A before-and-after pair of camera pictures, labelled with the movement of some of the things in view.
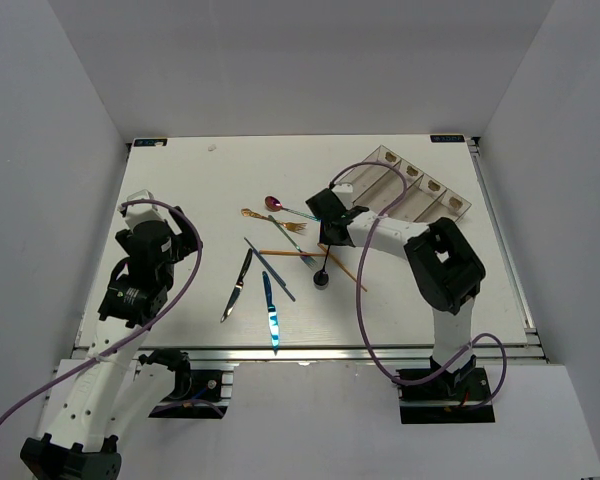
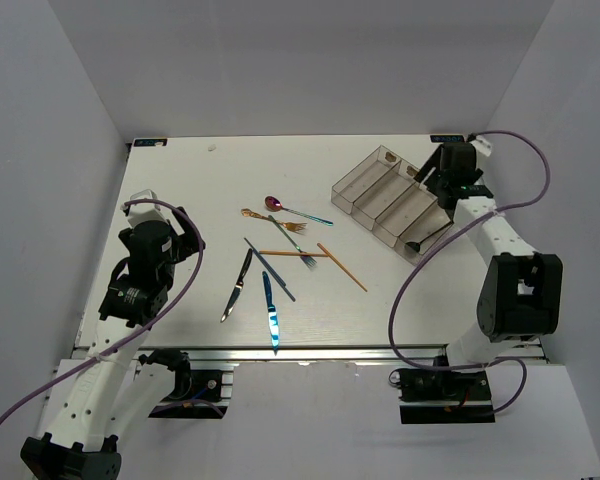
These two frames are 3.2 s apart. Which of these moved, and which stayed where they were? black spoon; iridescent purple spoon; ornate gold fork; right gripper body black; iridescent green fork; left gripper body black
Moved: right gripper body black; black spoon
Stayed: iridescent green fork; left gripper body black; iridescent purple spoon; ornate gold fork
